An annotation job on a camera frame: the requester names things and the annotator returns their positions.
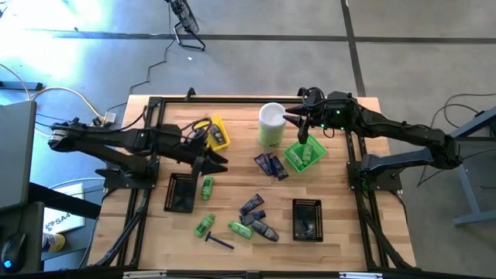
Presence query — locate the black computer mouse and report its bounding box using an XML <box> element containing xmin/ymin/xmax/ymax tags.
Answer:
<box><xmin>1</xmin><ymin>231</ymin><xmax>27</xmax><ymax>274</ymax></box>

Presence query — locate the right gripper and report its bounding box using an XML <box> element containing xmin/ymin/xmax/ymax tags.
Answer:
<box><xmin>283</xmin><ymin>91</ymin><xmax>353</xmax><ymax>145</ymax></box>

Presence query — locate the grey roll-on deodorant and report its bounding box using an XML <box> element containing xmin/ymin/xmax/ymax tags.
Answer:
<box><xmin>208</xmin><ymin>126</ymin><xmax>226</xmax><ymax>147</ymax></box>
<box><xmin>250</xmin><ymin>219</ymin><xmax>281</xmax><ymax>243</ymax></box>

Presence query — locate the black floor bar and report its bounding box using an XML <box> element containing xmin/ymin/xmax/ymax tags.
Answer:
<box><xmin>0</xmin><ymin>80</ymin><xmax>43</xmax><ymax>91</ymax></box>

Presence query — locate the green disinfecting wipes canister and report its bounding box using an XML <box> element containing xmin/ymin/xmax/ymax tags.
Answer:
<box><xmin>257</xmin><ymin>102</ymin><xmax>288</xmax><ymax>149</ymax></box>

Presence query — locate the black looped floor cable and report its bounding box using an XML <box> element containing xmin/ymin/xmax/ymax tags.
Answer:
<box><xmin>429</xmin><ymin>92</ymin><xmax>496</xmax><ymax>146</ymax></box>

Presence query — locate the blue-grey table frame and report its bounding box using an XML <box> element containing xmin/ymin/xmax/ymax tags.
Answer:
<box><xmin>449</xmin><ymin>106</ymin><xmax>496</xmax><ymax>226</ymax></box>

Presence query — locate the black straight floor cable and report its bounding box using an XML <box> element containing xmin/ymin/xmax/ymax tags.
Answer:
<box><xmin>416</xmin><ymin>148</ymin><xmax>496</xmax><ymax>189</ymax></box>

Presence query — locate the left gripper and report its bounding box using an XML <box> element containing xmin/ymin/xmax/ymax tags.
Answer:
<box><xmin>170</xmin><ymin>124</ymin><xmax>230</xmax><ymax>179</ymax></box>

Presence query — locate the white yellow floor cable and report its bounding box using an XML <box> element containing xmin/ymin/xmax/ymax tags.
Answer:
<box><xmin>0</xmin><ymin>63</ymin><xmax>106</xmax><ymax>140</ymax></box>

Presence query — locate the white cardboard box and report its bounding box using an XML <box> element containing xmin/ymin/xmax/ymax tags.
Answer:
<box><xmin>41</xmin><ymin>182</ymin><xmax>86</xmax><ymax>234</ymax></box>

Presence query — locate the yellow plastic basket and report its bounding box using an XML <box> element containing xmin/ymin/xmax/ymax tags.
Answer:
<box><xmin>195</xmin><ymin>115</ymin><xmax>232</xmax><ymax>153</ymax></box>

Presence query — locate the grey monitor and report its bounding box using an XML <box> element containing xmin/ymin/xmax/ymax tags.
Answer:
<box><xmin>0</xmin><ymin>100</ymin><xmax>38</xmax><ymax>212</ymax></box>

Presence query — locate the white label strip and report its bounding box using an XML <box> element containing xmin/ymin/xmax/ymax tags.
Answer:
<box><xmin>339</xmin><ymin>272</ymin><xmax>384</xmax><ymax>279</ymax></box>
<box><xmin>122</xmin><ymin>270</ymin><xmax>167</xmax><ymax>279</ymax></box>

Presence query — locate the black desk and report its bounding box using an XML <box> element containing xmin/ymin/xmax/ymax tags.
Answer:
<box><xmin>0</xmin><ymin>181</ymin><xmax>102</xmax><ymax>274</ymax></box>

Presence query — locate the green plastic basket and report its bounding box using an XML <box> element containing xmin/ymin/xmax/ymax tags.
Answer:
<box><xmin>283</xmin><ymin>133</ymin><xmax>328</xmax><ymax>174</ymax></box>

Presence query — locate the black floor fan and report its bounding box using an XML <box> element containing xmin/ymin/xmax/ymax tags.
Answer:
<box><xmin>165</xmin><ymin>0</ymin><xmax>207</xmax><ymax>52</ymax></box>

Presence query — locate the black plastic basket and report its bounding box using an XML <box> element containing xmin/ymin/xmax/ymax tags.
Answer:
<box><xmin>291</xmin><ymin>198</ymin><xmax>325</xmax><ymax>243</ymax></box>
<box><xmin>163</xmin><ymin>172</ymin><xmax>199</xmax><ymax>215</ymax></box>

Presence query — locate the yellow white cup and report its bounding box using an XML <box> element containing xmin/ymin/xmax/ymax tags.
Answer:
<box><xmin>41</xmin><ymin>232</ymin><xmax>66</xmax><ymax>253</ymax></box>

